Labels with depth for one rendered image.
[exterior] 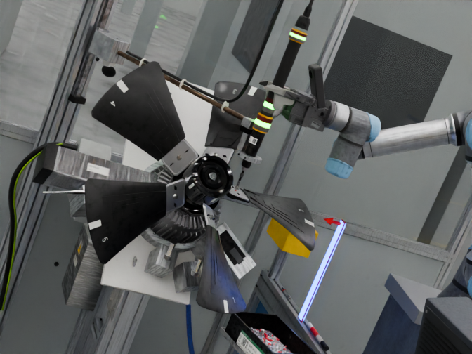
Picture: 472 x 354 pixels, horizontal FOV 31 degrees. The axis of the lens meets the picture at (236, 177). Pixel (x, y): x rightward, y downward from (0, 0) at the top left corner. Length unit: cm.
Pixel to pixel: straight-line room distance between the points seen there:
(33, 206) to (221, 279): 86
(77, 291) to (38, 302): 52
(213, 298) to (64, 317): 112
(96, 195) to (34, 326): 117
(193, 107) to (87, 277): 61
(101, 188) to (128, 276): 35
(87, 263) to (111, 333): 23
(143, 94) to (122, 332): 71
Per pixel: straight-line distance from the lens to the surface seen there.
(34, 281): 312
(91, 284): 265
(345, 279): 343
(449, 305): 196
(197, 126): 261
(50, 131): 276
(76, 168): 229
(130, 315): 251
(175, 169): 230
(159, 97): 228
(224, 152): 234
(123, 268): 238
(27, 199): 283
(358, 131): 236
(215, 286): 218
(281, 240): 271
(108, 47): 262
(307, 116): 229
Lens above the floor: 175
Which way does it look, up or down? 13 degrees down
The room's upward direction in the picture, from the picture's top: 22 degrees clockwise
